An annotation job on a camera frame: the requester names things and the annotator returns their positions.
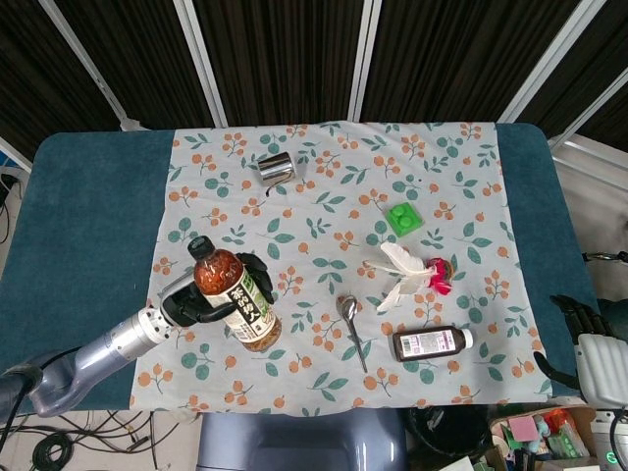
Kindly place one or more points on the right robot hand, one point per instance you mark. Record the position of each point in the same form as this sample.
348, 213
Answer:
601, 353

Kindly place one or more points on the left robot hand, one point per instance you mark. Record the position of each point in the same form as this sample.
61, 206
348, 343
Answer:
184, 304

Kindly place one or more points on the brown tea plastic bottle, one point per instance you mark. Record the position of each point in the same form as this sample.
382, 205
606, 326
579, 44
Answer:
230, 289

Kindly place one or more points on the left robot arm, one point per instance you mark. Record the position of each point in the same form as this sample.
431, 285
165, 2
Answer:
98, 349

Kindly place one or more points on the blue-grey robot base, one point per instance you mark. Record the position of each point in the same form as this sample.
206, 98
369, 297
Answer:
299, 441

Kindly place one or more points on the brown medicine bottle white cap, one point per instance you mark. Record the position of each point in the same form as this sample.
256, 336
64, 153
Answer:
427, 344

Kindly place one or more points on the cardboard box of clutter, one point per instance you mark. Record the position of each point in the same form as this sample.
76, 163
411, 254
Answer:
554, 446

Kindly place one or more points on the pink sticky note pad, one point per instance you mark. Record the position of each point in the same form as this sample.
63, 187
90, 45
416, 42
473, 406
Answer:
522, 429

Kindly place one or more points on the teal table cover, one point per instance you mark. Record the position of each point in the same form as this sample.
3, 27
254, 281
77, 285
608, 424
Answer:
83, 235

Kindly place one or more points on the floral print tablecloth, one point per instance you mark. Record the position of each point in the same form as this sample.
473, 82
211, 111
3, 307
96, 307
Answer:
319, 225

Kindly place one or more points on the shiny steel cup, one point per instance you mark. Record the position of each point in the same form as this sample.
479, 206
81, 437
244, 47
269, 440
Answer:
275, 167

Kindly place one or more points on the metal spoon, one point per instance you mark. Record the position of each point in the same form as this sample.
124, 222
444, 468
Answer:
350, 314

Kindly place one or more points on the black waste bin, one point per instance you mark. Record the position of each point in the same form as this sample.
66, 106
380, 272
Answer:
449, 434

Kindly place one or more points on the white feather red toy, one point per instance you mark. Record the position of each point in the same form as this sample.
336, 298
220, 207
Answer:
409, 272

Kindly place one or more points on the green toy building block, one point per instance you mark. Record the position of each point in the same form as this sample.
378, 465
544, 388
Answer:
404, 220

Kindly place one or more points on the dark folding screen panel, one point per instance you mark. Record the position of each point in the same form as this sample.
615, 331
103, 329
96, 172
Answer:
29, 64
142, 54
441, 54
589, 93
284, 54

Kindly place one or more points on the black metal frame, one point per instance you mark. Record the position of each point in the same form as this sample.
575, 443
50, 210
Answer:
606, 256

